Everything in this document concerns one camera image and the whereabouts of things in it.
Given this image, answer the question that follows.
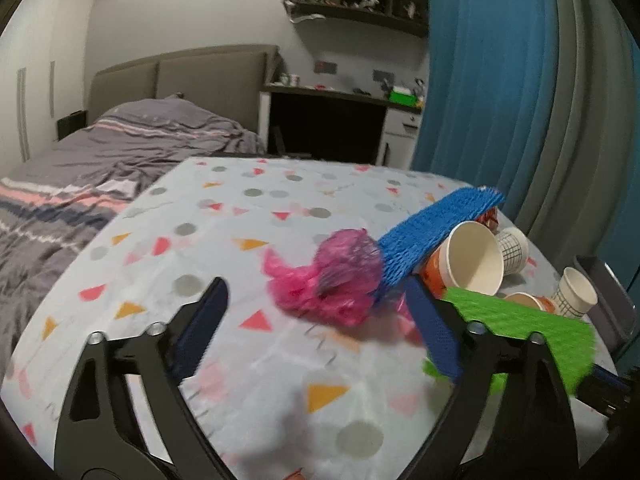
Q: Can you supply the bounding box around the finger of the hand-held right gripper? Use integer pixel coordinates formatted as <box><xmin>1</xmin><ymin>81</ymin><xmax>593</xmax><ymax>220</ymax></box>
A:
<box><xmin>580</xmin><ymin>366</ymin><xmax>633</xmax><ymax>418</ymax></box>

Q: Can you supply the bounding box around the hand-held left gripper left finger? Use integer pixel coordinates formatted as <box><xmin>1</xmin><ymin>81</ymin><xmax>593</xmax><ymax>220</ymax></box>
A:
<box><xmin>54</xmin><ymin>276</ymin><xmax>231</xmax><ymax>480</ymax></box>

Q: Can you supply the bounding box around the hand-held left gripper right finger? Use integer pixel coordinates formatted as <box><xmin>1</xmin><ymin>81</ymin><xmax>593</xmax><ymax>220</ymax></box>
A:
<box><xmin>400</xmin><ymin>276</ymin><xmax>581</xmax><ymax>480</ymax></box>

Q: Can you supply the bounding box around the large orange paper cup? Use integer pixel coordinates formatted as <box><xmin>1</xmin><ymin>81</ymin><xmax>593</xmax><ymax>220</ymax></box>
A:
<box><xmin>417</xmin><ymin>220</ymin><xmax>505</xmax><ymax>298</ymax></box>

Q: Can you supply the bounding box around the green foam net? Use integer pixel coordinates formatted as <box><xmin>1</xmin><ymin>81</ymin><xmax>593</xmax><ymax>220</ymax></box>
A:
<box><xmin>422</xmin><ymin>286</ymin><xmax>597</xmax><ymax>395</ymax></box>

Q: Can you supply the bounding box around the grid pattern paper cup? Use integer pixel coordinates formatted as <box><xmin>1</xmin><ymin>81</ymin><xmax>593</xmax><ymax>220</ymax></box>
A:
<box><xmin>551</xmin><ymin>267</ymin><xmax>599</xmax><ymax>321</ymax></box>
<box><xmin>495</xmin><ymin>226</ymin><xmax>530</xmax><ymax>277</ymax></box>

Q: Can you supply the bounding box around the small orange paper cup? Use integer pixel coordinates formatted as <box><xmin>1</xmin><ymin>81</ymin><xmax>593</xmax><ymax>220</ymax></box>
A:
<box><xmin>502</xmin><ymin>292</ymin><xmax>558</xmax><ymax>315</ymax></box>

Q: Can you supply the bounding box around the pink plastic bag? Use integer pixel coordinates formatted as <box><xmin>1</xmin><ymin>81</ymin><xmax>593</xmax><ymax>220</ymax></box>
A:
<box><xmin>262</xmin><ymin>228</ymin><xmax>386</xmax><ymax>328</ymax></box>

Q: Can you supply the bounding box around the blue foam net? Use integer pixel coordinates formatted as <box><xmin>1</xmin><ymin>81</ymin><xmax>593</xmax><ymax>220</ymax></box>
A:
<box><xmin>375</xmin><ymin>186</ymin><xmax>506</xmax><ymax>306</ymax></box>

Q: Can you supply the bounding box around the red snack wrapper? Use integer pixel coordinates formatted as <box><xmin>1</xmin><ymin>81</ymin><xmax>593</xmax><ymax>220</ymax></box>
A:
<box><xmin>475</xmin><ymin>207</ymin><xmax>499</xmax><ymax>233</ymax></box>

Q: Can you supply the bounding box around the bed with grey bedding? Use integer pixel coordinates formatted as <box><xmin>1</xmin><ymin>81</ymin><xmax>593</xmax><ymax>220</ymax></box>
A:
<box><xmin>0</xmin><ymin>97</ymin><xmax>266</xmax><ymax>361</ymax></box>

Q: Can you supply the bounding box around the white drawer unit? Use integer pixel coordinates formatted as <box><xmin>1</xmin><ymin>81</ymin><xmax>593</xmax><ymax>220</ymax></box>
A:
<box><xmin>382</xmin><ymin>107</ymin><xmax>421</xmax><ymax>166</ymax></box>

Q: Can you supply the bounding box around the green box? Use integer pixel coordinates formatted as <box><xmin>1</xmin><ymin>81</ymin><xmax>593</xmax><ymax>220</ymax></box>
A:
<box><xmin>389</xmin><ymin>87</ymin><xmax>420</xmax><ymax>107</ymax></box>

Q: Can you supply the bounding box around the black nightstand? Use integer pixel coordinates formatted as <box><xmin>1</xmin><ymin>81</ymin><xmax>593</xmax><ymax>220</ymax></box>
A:
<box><xmin>56</xmin><ymin>110</ymin><xmax>88</xmax><ymax>141</ymax></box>

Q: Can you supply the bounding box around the grey curtain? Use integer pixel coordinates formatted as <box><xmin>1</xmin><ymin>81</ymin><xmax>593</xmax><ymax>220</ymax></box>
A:
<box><xmin>500</xmin><ymin>0</ymin><xmax>640</xmax><ymax>286</ymax></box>

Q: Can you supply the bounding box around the blue curtain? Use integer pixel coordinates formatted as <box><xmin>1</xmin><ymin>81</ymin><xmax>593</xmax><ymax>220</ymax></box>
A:
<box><xmin>410</xmin><ymin>0</ymin><xmax>561</xmax><ymax>201</ymax></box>

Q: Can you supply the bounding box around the grey padded headboard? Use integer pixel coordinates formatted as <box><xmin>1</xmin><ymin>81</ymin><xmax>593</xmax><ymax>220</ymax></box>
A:
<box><xmin>89</xmin><ymin>44</ymin><xmax>281</xmax><ymax>133</ymax></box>

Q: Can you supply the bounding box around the dark wooden desk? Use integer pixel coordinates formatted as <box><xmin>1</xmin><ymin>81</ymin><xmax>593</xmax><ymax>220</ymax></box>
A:
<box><xmin>259</xmin><ymin>84</ymin><xmax>423</xmax><ymax>166</ymax></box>

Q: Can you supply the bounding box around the white wardrobe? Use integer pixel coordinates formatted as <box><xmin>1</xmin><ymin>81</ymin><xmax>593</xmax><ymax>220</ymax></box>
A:
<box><xmin>0</xmin><ymin>0</ymin><xmax>101</xmax><ymax>166</ymax></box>

